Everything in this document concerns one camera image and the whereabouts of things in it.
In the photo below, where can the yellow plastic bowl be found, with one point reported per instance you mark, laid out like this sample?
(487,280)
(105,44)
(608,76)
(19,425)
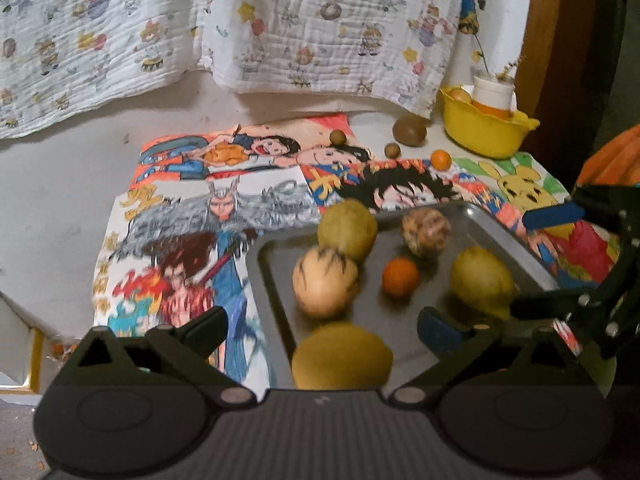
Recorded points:
(484,134)

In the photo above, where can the orange fabric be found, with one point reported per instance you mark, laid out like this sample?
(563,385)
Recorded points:
(617,163)

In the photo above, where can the small brown nut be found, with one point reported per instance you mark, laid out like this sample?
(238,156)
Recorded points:
(392,150)
(338,137)

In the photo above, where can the orange mandarin on tray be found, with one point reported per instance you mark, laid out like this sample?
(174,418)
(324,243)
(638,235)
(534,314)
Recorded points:
(400,279)

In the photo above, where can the white printed muslin cloth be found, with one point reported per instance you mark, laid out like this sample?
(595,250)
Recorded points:
(60,58)

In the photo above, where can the white orange cup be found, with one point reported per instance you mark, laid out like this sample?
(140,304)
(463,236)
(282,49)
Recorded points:
(493,95)

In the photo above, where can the small orange mandarin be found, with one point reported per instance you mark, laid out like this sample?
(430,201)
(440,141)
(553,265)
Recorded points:
(440,160)

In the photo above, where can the yellow lemon near tray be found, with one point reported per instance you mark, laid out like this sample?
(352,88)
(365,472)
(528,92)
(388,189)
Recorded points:
(341,356)

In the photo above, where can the yellow lemon far tray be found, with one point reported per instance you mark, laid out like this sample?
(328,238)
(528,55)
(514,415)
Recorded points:
(483,282)

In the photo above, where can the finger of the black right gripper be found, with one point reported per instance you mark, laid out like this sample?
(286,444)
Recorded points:
(552,304)
(552,216)

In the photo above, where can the striped pepino melon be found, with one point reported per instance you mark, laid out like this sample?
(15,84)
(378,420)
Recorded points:
(324,282)

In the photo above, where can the dried flower twig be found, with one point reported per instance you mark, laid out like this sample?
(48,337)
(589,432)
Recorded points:
(494,67)

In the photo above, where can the pale fruit in bowl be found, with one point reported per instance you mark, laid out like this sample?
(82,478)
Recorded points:
(459,94)

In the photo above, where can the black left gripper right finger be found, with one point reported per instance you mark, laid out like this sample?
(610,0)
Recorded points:
(462,353)

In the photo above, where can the striped brown round fruit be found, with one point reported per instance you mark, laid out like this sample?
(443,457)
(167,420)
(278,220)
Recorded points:
(426,232)

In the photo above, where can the cartoon drawing paper mat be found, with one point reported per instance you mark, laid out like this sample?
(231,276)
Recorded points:
(176,241)

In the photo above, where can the yellow lemon tray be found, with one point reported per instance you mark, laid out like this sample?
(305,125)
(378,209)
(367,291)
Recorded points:
(483,282)
(341,356)

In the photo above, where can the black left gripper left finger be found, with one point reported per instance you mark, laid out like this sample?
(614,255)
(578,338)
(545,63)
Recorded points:
(185,350)

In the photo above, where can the yellow-green guava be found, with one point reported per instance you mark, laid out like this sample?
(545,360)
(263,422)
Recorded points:
(349,228)

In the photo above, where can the wooden door frame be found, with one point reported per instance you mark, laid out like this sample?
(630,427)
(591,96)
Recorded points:
(554,53)

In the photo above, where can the brown kiwi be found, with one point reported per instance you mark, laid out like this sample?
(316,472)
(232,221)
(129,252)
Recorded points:
(410,130)

